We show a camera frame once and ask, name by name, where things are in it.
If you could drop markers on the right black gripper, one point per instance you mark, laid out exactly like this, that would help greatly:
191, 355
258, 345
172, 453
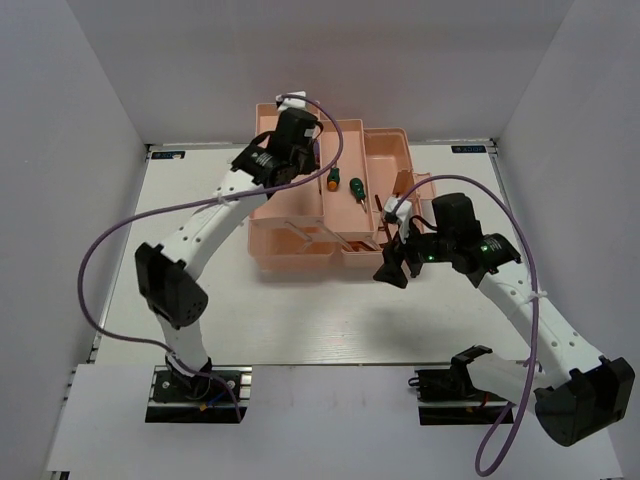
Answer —
391, 271

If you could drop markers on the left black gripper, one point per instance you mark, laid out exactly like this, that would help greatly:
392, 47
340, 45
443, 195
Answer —
310, 163

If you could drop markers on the green orange screwdriver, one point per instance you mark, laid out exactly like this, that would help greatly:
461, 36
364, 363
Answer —
333, 179

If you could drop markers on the medium brown hex key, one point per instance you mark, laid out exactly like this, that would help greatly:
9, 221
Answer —
358, 246

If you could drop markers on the large brown hex key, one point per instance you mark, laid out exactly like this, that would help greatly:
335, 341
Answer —
385, 237

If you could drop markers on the green stubby screwdriver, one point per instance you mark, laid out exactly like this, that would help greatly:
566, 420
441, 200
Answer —
358, 191

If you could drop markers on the pink plastic toolbox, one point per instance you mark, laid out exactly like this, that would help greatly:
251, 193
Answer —
336, 223

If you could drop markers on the small brown hex key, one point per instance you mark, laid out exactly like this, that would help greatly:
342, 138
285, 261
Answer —
379, 204

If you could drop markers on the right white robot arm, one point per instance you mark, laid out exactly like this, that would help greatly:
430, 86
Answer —
576, 391

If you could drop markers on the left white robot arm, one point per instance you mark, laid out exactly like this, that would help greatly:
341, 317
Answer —
167, 273

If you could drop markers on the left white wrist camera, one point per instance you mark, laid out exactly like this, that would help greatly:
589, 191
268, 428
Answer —
291, 100

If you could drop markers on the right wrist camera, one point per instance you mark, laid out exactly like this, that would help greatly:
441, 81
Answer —
454, 216

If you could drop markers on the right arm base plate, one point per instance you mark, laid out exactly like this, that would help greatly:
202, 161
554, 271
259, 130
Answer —
442, 403

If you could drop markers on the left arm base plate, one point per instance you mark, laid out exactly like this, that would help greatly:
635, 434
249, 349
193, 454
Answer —
168, 402

